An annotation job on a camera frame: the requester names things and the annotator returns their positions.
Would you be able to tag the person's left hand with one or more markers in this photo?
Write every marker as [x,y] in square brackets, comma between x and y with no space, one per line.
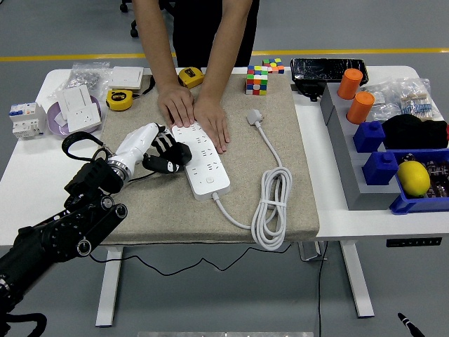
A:
[212,121]

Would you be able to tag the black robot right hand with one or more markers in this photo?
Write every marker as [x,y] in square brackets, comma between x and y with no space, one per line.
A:
[406,322]

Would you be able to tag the person's right hand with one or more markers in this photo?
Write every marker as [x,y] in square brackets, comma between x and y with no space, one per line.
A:
[177,105]

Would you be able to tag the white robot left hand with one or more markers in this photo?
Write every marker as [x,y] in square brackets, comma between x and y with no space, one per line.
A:
[140,144]

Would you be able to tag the white power strip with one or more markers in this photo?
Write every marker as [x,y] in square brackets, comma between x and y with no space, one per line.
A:
[210,175]

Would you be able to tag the person's left forearm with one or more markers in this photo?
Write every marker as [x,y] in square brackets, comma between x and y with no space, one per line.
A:
[226,45]

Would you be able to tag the person's right forearm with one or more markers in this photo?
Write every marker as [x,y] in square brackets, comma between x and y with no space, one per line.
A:
[154,42]

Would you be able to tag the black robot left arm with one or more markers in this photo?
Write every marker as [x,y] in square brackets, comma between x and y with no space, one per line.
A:
[52,235]

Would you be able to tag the yellow tape measure silver clip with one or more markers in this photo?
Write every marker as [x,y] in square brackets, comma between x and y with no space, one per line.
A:
[191,77]

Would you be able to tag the yellow tape measure black label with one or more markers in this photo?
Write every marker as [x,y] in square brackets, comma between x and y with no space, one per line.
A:
[119,100]

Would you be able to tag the grey-brown fabric mat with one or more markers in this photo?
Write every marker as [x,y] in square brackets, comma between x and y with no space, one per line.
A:
[245,158]

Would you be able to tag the large colourful puzzle cube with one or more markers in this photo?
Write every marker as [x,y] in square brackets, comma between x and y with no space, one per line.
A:
[256,80]

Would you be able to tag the white table leg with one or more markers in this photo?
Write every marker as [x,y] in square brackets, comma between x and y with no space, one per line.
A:
[358,281]
[108,291]

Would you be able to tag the black table control panel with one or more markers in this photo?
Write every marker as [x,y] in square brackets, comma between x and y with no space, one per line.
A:
[414,242]

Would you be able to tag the person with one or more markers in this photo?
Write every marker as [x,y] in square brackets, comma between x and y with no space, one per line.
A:
[200,28]

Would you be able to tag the small colourful puzzle cube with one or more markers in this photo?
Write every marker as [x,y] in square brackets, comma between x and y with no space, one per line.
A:
[274,66]

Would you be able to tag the small white plastic piece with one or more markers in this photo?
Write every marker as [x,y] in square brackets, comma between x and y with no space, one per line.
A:
[60,120]

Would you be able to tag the purple bowl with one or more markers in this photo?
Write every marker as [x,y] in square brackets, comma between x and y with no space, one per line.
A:
[58,131]

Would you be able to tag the black office chair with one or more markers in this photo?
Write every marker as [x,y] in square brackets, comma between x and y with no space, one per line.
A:
[133,32]

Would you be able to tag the clear bag of screws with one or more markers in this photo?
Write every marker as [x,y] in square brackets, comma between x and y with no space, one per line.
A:
[84,77]

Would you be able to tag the white circuit breaker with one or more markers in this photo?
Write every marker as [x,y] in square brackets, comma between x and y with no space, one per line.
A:
[26,121]

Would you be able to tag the blue storage bin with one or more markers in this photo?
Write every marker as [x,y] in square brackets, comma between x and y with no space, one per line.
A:
[410,205]

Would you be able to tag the black plastic tray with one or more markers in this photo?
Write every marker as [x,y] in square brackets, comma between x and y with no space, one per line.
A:
[322,68]

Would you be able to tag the orange cylinder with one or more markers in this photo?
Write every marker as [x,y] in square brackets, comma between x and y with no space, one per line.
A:
[360,108]
[349,84]

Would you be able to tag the yellow lemon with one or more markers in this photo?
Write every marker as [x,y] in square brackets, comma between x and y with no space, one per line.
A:
[414,179]

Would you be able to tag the dark packets in bin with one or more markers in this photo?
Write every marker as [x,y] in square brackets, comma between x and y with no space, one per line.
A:
[438,175]

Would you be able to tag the grey stepped stand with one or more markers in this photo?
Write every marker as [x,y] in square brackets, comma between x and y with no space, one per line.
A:
[350,182]

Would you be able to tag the blue block with knob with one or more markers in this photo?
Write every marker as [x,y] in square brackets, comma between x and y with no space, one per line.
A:
[380,170]
[368,137]

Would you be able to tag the clear bag of parts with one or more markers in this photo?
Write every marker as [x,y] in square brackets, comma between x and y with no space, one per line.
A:
[384,105]

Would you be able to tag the black cloth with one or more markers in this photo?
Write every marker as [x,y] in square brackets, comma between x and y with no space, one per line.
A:
[414,133]

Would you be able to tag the clear bag of resistors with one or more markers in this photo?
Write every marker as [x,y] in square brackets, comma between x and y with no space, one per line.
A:
[419,105]

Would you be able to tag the white wall switch panel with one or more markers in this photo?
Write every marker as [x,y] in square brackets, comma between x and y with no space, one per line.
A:
[125,78]

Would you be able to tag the white wall socket panel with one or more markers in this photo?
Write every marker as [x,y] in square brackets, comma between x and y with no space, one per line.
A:
[84,118]

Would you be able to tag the white double switch panel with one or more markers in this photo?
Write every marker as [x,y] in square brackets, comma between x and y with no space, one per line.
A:
[73,98]

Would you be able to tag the grey metal table bracket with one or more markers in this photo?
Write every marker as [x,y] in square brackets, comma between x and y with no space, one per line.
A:
[308,251]

